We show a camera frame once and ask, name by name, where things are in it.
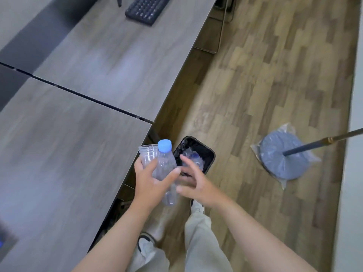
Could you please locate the person's left hand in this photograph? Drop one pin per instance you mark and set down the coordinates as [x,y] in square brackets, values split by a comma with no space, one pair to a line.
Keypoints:
[147,186]

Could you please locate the person's right hand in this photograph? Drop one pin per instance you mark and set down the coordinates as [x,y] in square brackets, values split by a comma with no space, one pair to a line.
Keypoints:
[207,191]

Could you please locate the person's right thumb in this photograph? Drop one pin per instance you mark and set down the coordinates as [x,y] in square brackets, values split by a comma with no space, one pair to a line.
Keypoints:
[185,191]

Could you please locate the person's left thumb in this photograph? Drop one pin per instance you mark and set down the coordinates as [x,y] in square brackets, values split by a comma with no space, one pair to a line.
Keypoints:
[171,177]

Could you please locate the clear bottle with blue cap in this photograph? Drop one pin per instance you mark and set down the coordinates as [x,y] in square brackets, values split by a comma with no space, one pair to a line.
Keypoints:
[166,164]

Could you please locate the stack of clear plastic cups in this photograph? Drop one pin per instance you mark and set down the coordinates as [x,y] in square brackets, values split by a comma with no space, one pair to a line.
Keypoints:
[147,155]

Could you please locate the person's left forearm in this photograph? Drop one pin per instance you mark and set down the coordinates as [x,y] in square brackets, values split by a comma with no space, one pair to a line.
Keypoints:
[119,237]

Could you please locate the person's right forearm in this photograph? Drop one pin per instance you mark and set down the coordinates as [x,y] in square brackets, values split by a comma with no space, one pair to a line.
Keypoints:
[255,237]

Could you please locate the white right shoe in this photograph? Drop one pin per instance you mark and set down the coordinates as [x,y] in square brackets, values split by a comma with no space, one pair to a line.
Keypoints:
[197,207]

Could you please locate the white shoe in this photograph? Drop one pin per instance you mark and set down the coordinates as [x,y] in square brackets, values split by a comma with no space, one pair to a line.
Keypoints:
[146,243]
[197,207]

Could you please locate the crumpled clear plastic waste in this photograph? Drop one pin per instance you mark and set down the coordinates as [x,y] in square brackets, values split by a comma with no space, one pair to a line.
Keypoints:
[195,158]

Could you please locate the black trash bin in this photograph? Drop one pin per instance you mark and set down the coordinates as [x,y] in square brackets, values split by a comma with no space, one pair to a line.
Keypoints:
[208,158]

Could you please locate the beige trousers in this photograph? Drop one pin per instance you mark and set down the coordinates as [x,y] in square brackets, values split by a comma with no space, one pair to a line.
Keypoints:
[201,246]

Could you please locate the white left shoe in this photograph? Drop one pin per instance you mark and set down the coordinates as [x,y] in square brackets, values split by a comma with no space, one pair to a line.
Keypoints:
[146,243]

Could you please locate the round grey base in plastic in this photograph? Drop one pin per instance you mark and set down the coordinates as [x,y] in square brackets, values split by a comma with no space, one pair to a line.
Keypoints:
[272,155]

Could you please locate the dark pole with brass joint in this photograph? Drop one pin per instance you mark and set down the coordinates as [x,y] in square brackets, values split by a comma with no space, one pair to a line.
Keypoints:
[312,144]

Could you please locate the black keyboard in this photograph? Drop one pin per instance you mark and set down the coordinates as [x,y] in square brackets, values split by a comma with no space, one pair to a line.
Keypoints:
[147,8]

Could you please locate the dark device with blue light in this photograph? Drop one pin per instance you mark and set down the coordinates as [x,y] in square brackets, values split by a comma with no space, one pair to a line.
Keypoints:
[7,236]

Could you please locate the black monitor stand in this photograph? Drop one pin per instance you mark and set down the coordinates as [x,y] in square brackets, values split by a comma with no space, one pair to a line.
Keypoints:
[118,0]

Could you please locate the metal desk leg frame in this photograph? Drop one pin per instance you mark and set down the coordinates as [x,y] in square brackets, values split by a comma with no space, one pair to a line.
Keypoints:
[222,22]

